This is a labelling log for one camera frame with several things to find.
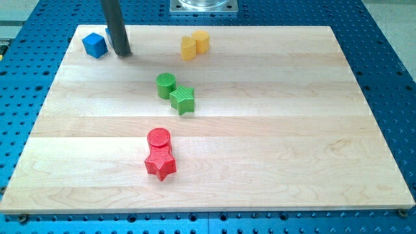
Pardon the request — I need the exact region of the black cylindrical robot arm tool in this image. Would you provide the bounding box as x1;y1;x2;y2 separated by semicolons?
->
100;0;131;57

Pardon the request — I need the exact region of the green star block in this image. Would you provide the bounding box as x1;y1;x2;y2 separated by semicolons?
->
170;85;195;115

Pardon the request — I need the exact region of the red cylinder block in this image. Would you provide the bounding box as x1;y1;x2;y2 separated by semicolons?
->
147;127;172;151

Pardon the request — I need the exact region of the green cylinder block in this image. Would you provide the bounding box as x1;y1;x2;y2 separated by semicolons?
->
156;73;176;99

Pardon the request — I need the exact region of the red star block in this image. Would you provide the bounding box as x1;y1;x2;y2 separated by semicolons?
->
144;146;177;181

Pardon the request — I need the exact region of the light wooden board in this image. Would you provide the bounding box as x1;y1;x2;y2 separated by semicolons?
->
1;25;415;214

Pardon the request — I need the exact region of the yellow heart block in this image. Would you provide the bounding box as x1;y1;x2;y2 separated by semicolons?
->
181;36;196;60

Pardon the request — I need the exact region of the yellow cylinder block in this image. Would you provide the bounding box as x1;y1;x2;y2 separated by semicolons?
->
192;30;210;53

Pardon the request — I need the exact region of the blue cube block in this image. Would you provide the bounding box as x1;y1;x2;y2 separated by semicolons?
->
82;32;108;59

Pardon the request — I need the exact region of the blue perforated metal table plate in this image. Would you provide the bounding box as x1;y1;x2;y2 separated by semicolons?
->
1;1;415;233

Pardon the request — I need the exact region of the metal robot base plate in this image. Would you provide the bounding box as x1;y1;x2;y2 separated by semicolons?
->
170;0;239;14

